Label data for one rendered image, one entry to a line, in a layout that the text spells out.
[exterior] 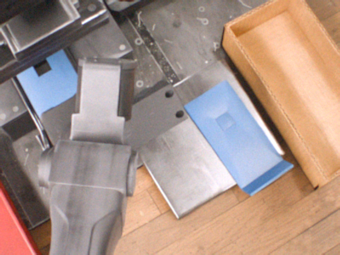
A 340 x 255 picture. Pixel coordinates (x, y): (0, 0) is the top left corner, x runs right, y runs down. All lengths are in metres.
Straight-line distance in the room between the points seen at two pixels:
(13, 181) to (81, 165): 0.38
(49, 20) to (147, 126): 0.15
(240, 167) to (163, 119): 0.22
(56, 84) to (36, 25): 0.19
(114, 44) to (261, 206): 0.29
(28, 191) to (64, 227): 0.41
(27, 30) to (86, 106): 0.12
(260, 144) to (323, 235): 0.15
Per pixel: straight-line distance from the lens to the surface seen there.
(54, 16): 0.76
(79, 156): 0.63
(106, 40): 0.95
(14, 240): 0.99
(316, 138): 1.01
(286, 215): 0.99
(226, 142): 0.97
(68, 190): 0.61
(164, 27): 1.05
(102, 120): 0.68
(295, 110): 1.02
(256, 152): 0.97
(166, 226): 0.97
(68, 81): 0.93
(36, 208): 0.99
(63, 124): 0.80
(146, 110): 0.77
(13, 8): 0.70
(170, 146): 0.97
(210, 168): 0.97
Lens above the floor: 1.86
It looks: 75 degrees down
